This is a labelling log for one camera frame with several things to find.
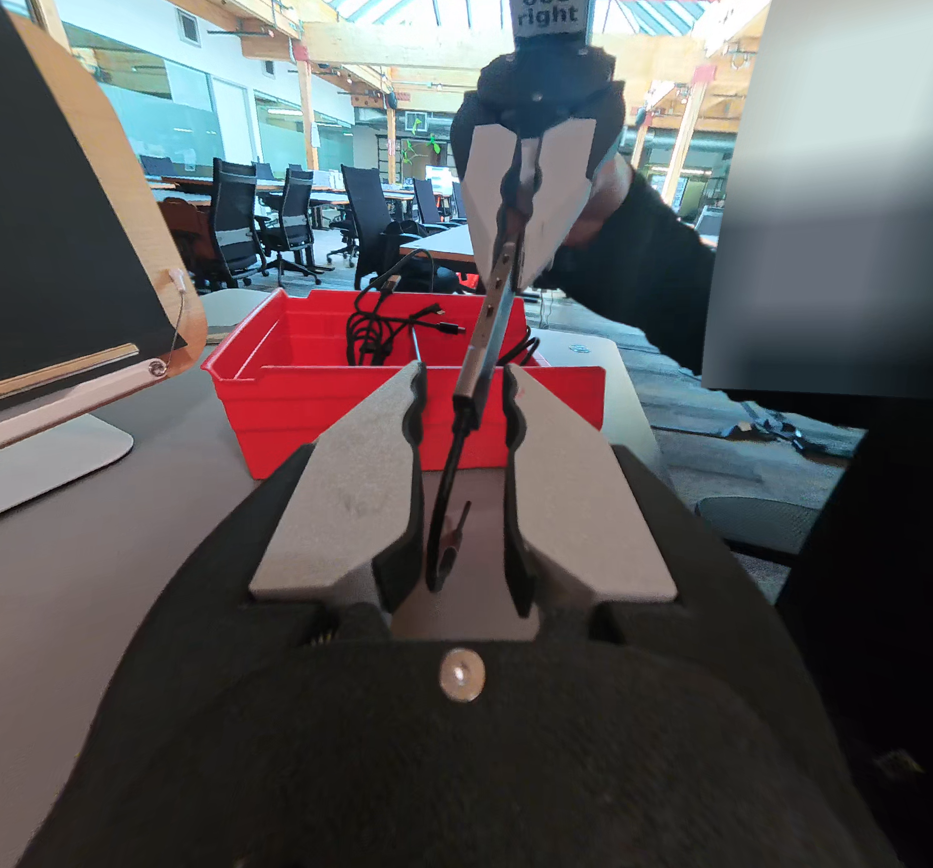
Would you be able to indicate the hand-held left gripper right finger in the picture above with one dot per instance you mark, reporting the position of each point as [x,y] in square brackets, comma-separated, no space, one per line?
[583,511]

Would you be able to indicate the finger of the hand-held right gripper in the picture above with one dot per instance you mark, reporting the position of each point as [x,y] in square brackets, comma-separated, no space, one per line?
[485,183]
[561,183]

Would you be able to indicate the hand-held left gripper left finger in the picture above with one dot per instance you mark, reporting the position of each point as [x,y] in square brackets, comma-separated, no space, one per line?
[342,511]

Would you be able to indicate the red plastic bin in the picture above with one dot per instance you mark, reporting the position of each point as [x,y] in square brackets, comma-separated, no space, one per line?
[291,402]

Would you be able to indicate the grey usb hub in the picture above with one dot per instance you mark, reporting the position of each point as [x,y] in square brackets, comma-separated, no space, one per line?
[490,329]

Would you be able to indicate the person's right forearm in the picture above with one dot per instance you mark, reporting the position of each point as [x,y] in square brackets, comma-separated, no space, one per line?
[649,278]

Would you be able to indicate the person's right hand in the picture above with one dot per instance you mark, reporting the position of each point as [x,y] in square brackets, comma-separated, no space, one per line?
[605,201]

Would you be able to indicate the black office chair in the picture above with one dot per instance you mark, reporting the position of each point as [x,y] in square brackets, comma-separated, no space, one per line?
[368,205]
[295,205]
[233,205]
[428,201]

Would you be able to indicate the green hanging decoration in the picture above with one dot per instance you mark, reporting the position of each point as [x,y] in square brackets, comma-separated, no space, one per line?
[435,147]

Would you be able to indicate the white background table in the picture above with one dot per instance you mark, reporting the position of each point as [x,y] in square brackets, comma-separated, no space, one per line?
[444,241]

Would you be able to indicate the mesh office chair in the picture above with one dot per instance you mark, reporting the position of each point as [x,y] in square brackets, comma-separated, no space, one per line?
[758,522]

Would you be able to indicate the person's body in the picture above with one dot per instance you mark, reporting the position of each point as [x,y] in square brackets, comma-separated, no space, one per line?
[875,591]

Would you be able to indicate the wooden backing board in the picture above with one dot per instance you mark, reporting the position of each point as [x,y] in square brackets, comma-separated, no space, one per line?
[124,176]

